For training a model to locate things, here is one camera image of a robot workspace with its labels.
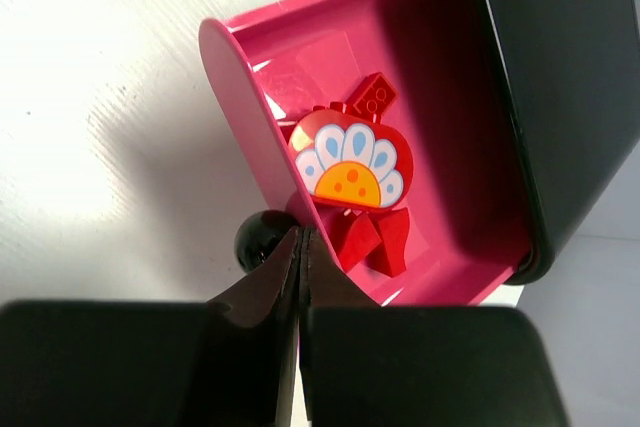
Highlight small red lego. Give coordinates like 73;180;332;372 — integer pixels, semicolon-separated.
347;72;398;123

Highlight black drawer housing box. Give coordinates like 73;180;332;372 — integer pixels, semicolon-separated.
369;0;640;288

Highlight red slope lego front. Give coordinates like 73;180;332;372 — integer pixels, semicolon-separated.
368;208;410;278

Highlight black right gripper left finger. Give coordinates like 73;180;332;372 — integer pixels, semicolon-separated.
1;229;300;426

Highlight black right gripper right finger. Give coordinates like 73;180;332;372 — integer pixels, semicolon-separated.
299;229;569;426

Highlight red slope lego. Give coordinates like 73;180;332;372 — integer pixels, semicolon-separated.
331;212;381;273
368;208;410;278

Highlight pink drawer with black knob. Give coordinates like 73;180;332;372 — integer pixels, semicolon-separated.
199;0;503;305

